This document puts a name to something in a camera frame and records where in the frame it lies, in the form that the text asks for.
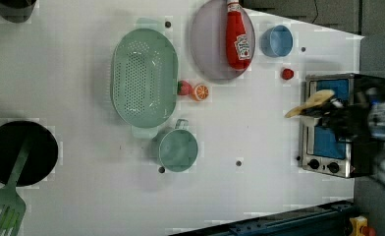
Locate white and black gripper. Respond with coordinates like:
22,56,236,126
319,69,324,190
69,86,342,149
301,98,371,143

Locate yellow peeled banana toy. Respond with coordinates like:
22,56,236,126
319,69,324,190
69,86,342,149
285,89,335,118

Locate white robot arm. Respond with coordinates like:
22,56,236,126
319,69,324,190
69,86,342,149
298,99,385,188

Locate black and silver toaster oven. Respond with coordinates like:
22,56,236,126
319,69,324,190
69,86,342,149
302,73,385,178

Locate red strawberry toy near oven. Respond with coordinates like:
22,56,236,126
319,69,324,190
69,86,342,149
281,68,294,80

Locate blue round bowl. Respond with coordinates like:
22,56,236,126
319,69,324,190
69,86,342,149
260,25,294,58

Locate red ketchup bottle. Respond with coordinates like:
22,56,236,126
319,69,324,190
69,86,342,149
226,0,250,70

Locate orange slice toy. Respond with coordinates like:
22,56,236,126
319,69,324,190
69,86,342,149
192,84,209,101

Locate grey round plate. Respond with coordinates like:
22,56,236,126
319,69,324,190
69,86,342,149
190,0,255,80

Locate red strawberry toy near colander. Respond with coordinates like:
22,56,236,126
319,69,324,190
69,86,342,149
177,81,193,95

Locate green perforated colander basket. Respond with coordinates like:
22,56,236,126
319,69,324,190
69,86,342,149
110,18,179,139

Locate black round pan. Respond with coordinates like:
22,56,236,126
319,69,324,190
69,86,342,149
0,121,59,187

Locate dark cylindrical cup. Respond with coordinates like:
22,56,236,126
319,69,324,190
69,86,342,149
0,0,37,24

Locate green slotted spatula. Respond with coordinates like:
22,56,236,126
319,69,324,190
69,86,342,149
0,142,30,236

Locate blue metal frame rail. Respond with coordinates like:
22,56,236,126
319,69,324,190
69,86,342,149
171,201,358,236

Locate green cup with handle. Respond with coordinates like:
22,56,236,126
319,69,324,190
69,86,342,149
152,119,199,172

